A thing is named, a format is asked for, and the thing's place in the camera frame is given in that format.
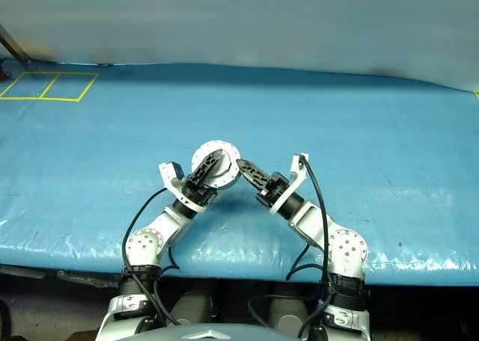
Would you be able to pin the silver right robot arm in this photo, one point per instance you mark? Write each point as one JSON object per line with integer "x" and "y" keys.
{"x": 344, "y": 251}

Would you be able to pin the round white metal flange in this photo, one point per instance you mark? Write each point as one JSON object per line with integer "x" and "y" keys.
{"x": 209, "y": 146}

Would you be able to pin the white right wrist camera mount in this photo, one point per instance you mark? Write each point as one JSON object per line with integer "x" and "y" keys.
{"x": 295, "y": 182}

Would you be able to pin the grey robot torso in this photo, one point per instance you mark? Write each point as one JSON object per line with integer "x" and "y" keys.
{"x": 209, "y": 333}

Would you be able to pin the yellow tape double rectangle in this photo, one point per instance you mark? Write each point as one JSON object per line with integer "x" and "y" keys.
{"x": 87, "y": 86}

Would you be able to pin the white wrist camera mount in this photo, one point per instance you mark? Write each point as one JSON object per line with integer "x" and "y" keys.
{"x": 295, "y": 182}
{"x": 166, "y": 175}

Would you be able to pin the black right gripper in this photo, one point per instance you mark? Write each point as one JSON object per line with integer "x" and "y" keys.
{"x": 275, "y": 188}

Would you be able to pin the dark rounded shape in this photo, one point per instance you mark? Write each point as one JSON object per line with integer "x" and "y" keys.
{"x": 194, "y": 307}
{"x": 286, "y": 313}

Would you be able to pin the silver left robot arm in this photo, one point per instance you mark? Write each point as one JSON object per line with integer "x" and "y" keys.
{"x": 149, "y": 244}

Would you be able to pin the grey metal bar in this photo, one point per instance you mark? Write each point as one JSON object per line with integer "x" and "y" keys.
{"x": 15, "y": 45}

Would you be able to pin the blue table cover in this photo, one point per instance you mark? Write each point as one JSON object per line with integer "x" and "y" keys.
{"x": 337, "y": 150}

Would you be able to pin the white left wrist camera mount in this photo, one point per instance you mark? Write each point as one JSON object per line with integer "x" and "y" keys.
{"x": 166, "y": 175}

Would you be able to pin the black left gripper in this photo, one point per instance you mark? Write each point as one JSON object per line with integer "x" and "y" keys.
{"x": 198, "y": 194}

